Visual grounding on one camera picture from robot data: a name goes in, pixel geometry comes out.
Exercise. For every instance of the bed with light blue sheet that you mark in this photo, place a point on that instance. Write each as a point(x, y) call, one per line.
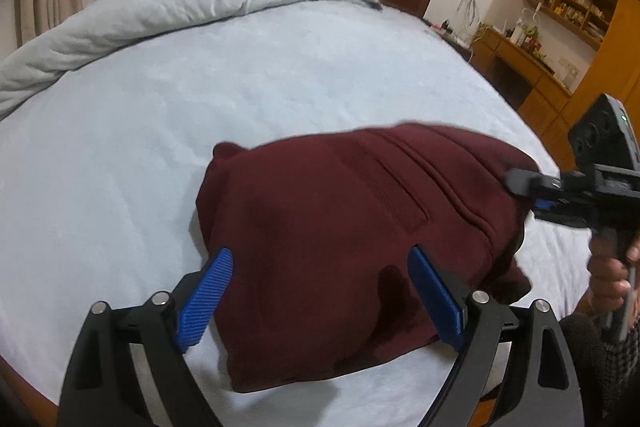
point(150, 132)

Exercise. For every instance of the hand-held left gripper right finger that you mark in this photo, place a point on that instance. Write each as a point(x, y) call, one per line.
point(435, 302)

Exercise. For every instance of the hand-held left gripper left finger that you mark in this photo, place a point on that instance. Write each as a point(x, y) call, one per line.
point(205, 302)

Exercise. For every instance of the person's right hand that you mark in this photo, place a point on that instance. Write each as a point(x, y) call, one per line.
point(607, 287)

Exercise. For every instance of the white bottle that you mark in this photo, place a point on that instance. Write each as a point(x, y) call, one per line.
point(517, 33)

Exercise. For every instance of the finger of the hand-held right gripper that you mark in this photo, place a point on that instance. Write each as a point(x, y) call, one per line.
point(530, 184)
point(560, 214)

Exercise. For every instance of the maroon pants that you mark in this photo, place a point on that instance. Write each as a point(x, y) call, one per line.
point(325, 232)

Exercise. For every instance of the wooden nightstand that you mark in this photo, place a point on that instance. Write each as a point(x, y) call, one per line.
point(455, 39)

